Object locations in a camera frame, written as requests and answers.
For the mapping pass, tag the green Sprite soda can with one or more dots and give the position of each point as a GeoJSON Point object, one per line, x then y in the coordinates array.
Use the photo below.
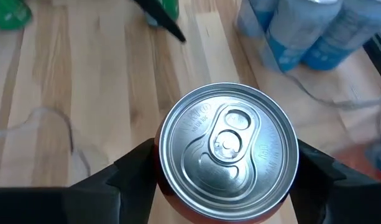
{"type": "Point", "coordinates": [172, 7]}
{"type": "Point", "coordinates": [10, 14]}

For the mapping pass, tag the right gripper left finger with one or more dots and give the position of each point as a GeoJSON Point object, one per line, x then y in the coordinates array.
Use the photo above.
{"type": "Point", "coordinates": [69, 205]}

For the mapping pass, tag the black aluminium table frame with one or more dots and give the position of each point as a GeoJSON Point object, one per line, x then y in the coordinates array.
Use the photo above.
{"type": "Point", "coordinates": [378, 59]}

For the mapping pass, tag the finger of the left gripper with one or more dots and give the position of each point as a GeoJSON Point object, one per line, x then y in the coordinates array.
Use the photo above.
{"type": "Point", "coordinates": [160, 15]}

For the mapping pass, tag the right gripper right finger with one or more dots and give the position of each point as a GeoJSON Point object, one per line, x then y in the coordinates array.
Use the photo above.
{"type": "Point", "coordinates": [342, 202]}

